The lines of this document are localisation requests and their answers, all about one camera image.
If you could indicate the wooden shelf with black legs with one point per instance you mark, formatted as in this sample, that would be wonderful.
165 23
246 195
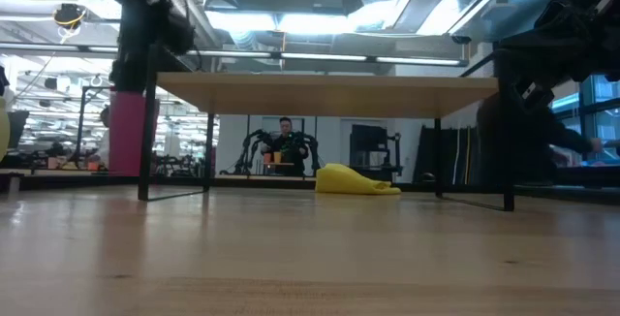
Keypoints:
329 95

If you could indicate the small orange cup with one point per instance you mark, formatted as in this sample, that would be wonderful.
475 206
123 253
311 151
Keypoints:
267 158

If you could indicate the small yellow cup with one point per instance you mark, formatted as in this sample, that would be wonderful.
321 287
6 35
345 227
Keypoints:
277 157

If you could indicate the person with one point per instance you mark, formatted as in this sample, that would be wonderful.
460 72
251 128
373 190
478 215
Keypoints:
533 146
104 136
287 141

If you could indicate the long ceiling light bar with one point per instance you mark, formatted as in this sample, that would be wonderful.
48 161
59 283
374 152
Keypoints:
319 56

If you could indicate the black folded panels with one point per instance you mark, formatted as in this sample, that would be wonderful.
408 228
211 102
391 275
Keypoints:
450 153

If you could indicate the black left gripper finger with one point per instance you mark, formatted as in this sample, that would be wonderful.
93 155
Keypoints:
128 76

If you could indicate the yellow cloth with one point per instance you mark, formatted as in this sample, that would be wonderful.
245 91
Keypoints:
346 180

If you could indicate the pink cup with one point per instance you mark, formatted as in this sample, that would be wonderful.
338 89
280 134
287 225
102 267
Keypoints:
126 132

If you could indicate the black equipment cart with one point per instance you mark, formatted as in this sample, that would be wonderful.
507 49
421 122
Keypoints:
370 148

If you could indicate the black background robot arm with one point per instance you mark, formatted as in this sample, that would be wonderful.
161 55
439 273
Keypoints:
312 148
249 151

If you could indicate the yellow mug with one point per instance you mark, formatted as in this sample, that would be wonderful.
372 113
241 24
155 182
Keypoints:
3 129

